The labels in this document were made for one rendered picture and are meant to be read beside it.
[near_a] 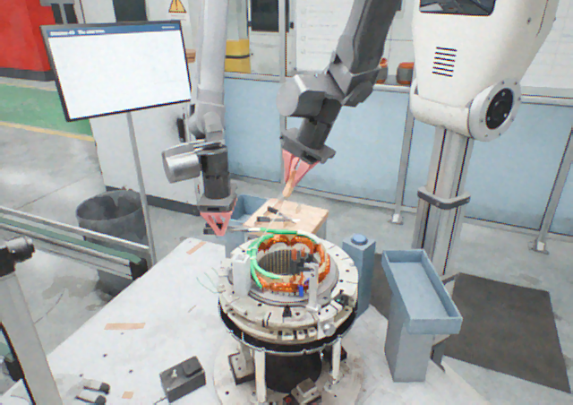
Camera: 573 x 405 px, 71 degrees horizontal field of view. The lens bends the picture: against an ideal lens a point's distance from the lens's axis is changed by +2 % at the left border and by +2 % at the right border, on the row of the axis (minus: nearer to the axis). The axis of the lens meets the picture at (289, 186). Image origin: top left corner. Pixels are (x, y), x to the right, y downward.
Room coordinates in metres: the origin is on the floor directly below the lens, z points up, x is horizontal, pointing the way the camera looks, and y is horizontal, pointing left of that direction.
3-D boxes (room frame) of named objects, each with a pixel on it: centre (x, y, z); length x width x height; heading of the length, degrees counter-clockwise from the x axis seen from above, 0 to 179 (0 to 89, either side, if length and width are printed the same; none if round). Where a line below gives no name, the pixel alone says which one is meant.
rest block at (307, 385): (0.64, -0.04, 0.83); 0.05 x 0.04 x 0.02; 123
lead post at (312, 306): (0.62, -0.05, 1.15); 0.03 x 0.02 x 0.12; 61
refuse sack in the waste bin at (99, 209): (2.05, 1.03, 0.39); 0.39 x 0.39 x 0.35
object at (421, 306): (0.75, -0.30, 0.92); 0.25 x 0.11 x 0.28; 1
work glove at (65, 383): (0.67, 0.56, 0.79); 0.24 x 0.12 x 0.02; 67
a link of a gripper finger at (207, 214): (0.77, 0.15, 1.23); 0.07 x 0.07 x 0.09; 86
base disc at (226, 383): (0.75, 0.00, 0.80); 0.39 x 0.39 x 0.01
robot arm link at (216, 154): (0.76, 0.16, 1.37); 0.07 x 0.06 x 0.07; 121
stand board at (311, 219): (1.04, 0.01, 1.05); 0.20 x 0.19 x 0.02; 65
